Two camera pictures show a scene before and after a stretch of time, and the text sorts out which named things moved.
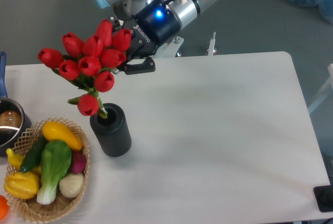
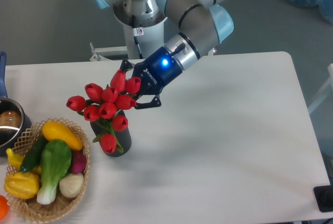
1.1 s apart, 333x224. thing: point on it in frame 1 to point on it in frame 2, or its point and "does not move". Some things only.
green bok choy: (55, 157) does not move
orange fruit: (4, 208) does not move
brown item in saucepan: (9, 118) does not move
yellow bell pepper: (22, 185) does not move
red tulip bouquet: (85, 63) to (104, 105)
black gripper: (154, 25) to (158, 69)
